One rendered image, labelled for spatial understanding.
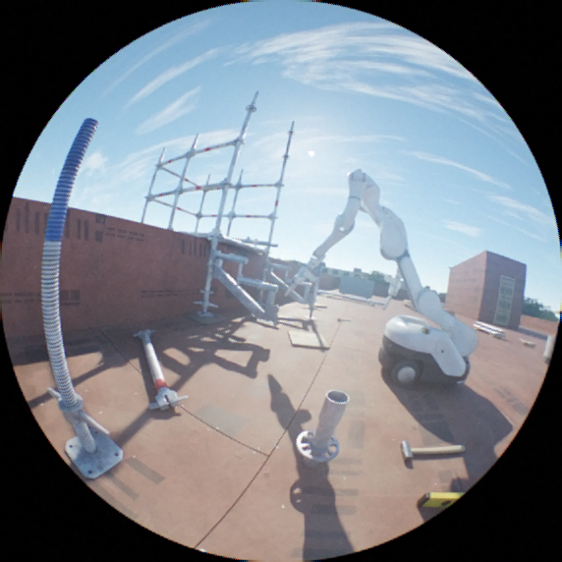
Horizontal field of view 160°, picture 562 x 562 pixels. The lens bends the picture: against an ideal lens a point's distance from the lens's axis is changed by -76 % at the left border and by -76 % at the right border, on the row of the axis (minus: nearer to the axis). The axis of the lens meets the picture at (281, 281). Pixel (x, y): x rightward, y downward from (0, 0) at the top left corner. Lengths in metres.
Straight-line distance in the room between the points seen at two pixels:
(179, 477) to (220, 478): 0.11
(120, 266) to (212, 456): 1.18
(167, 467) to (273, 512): 0.28
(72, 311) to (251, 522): 1.28
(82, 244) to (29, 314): 0.52
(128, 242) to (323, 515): 1.56
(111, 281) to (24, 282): 0.60
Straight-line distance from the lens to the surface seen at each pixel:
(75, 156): 0.45
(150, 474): 0.62
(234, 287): 1.62
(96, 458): 0.67
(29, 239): 1.32
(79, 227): 1.33
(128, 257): 1.45
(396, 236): 1.29
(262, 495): 0.59
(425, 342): 1.18
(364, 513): 0.64
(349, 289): 7.24
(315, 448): 0.60
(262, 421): 0.77
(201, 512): 0.57
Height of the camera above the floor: 0.53
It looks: 3 degrees down
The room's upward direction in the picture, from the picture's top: 10 degrees clockwise
